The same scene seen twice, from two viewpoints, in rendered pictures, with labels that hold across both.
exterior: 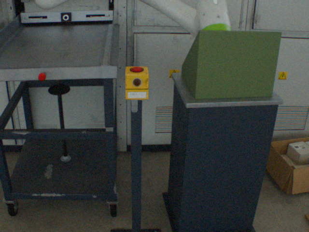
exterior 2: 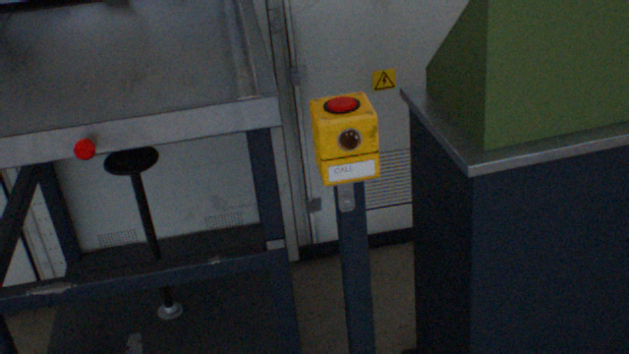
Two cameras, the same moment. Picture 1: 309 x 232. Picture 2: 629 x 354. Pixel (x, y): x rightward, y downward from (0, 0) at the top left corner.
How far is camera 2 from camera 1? 42 cm
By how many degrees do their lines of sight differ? 3
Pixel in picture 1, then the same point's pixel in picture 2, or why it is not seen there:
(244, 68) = (604, 53)
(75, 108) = (172, 186)
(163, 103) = not seen: hidden behind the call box
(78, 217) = not seen: outside the picture
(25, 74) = (37, 147)
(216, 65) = (535, 57)
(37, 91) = (75, 163)
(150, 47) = (325, 28)
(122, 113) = (281, 181)
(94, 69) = (221, 111)
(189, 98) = (470, 151)
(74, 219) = not seen: outside the picture
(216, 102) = (540, 151)
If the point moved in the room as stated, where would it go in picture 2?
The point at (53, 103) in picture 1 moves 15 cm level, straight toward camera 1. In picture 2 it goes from (118, 183) to (126, 210)
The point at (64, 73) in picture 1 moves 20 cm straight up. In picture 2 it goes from (144, 132) to (114, 9)
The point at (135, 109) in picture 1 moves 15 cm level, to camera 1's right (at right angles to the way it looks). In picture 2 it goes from (350, 205) to (455, 193)
